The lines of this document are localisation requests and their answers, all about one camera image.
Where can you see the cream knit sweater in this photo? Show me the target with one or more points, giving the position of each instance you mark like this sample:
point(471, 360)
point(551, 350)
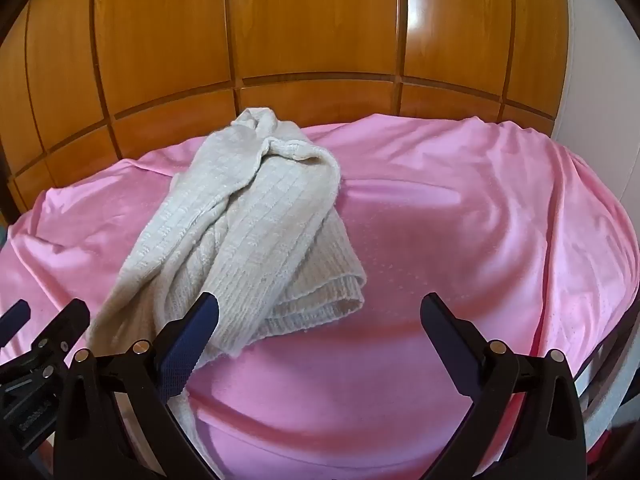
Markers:
point(250, 220)

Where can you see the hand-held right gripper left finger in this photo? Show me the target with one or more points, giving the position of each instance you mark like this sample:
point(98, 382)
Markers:
point(189, 347)

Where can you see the dark bed frame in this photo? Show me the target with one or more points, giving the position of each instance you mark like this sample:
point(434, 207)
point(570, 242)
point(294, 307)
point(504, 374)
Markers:
point(607, 355)

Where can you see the pink blanket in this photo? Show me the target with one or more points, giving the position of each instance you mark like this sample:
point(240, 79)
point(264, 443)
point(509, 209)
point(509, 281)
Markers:
point(440, 240)

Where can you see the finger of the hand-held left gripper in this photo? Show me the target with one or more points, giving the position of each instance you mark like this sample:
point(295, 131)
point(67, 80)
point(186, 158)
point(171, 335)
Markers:
point(65, 322)
point(14, 316)

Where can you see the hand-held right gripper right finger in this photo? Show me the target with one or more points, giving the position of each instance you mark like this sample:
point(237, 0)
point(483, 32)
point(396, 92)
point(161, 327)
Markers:
point(450, 347)

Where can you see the wooden wardrobe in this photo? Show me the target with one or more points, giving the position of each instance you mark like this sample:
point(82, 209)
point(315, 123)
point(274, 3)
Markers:
point(310, 25)

